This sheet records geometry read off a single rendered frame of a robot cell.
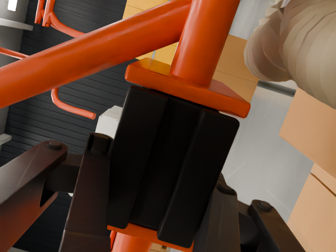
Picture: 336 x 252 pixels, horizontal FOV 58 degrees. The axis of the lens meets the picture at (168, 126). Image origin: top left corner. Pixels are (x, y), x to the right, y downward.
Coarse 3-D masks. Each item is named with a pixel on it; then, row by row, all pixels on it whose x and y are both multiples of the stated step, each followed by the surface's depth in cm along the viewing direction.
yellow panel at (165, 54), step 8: (128, 0) 696; (136, 0) 695; (144, 0) 695; (152, 0) 695; (160, 0) 694; (168, 0) 693; (128, 8) 700; (136, 8) 699; (144, 8) 699; (128, 16) 703; (160, 48) 718; (168, 48) 718; (144, 56) 723; (152, 56) 722; (160, 56) 722; (168, 56) 722
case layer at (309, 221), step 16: (320, 176) 94; (304, 192) 100; (320, 192) 92; (304, 208) 97; (320, 208) 89; (288, 224) 104; (304, 224) 95; (320, 224) 87; (304, 240) 92; (320, 240) 85
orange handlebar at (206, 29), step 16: (192, 0) 14; (208, 0) 14; (224, 0) 14; (192, 16) 14; (208, 16) 14; (224, 16) 14; (192, 32) 14; (208, 32) 14; (224, 32) 14; (176, 48) 15; (192, 48) 14; (208, 48) 14; (176, 64) 15; (192, 64) 14; (208, 64) 14; (192, 80) 14; (208, 80) 15; (112, 240) 21; (128, 240) 17; (144, 240) 17
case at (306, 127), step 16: (304, 96) 31; (288, 112) 34; (304, 112) 30; (320, 112) 27; (288, 128) 33; (304, 128) 29; (320, 128) 26; (304, 144) 28; (320, 144) 26; (320, 160) 25
